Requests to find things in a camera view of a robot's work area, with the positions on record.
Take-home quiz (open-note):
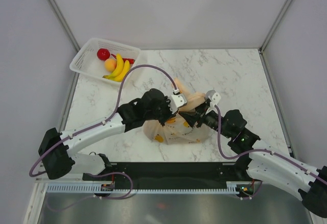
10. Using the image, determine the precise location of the white slotted cable duct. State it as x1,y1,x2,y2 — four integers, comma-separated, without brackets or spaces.
46,183,239,194

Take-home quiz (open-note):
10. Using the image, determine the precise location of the fake yellow banana bunch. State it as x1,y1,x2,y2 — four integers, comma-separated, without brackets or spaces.
102,54,131,82

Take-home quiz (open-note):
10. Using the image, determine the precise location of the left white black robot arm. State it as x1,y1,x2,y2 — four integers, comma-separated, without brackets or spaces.
38,88,187,180

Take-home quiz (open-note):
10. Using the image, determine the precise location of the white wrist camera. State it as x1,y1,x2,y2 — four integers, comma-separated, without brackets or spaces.
168,88,188,114
205,90,221,114

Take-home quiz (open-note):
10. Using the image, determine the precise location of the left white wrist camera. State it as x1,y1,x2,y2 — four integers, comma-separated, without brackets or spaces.
168,88,188,114

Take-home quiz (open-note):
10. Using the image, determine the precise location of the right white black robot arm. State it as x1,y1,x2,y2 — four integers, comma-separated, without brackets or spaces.
179,102,326,218

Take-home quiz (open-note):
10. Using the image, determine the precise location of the peach banana-print plastic bag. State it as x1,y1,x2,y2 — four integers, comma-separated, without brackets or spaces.
143,79,209,144

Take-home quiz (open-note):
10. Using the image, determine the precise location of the fake red chili pepper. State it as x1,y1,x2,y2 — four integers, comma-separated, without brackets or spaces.
111,54,135,64

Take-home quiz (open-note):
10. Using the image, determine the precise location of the white plastic fruit basket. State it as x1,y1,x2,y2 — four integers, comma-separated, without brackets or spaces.
69,38,147,87

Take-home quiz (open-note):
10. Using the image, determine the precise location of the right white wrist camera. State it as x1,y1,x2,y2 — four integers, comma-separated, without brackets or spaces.
205,90,221,114

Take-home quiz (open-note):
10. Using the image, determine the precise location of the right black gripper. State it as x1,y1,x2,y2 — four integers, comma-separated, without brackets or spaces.
178,99,231,138

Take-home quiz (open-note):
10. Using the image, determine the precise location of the fake orange fruit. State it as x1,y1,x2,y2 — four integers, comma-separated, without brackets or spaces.
104,58,117,72

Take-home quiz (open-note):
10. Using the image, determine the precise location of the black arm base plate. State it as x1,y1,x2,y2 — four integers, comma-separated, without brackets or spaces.
100,162,252,189

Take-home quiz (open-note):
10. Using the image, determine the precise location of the aluminium frame rail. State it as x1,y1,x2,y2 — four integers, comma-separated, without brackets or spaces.
35,161,314,184

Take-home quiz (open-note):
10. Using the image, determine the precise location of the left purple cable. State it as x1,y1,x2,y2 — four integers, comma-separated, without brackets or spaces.
29,64,179,178

